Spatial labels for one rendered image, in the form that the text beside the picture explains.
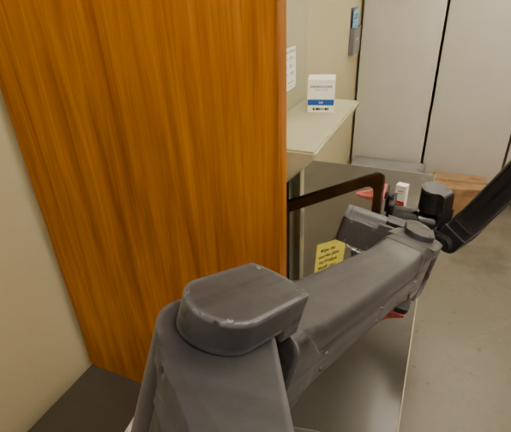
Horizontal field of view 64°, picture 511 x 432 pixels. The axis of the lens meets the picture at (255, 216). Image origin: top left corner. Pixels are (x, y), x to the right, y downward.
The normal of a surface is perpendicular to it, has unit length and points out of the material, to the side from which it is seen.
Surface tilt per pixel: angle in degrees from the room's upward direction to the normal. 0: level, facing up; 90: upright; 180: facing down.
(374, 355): 0
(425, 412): 0
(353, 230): 72
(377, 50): 90
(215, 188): 90
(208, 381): 21
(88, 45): 90
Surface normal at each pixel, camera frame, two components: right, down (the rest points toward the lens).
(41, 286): 0.92, 0.17
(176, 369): 0.26, -0.92
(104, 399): -0.04, -0.87
